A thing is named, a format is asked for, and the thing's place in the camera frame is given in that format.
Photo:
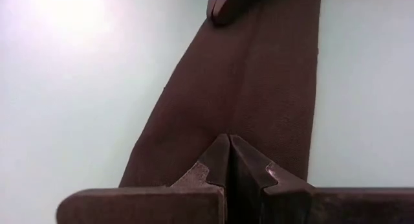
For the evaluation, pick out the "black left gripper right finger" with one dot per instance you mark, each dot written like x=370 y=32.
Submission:
x=323 y=206

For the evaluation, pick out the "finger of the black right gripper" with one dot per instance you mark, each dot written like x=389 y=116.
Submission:
x=233 y=5

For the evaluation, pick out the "black towel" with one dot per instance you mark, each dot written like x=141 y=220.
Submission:
x=242 y=88

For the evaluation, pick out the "green table mat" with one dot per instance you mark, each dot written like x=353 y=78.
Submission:
x=64 y=104

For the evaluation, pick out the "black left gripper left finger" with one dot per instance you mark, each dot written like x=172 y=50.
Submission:
x=145 y=206

